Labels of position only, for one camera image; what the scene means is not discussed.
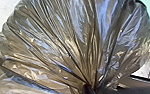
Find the black plastic trash bag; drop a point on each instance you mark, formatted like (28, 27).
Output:
(71, 43)

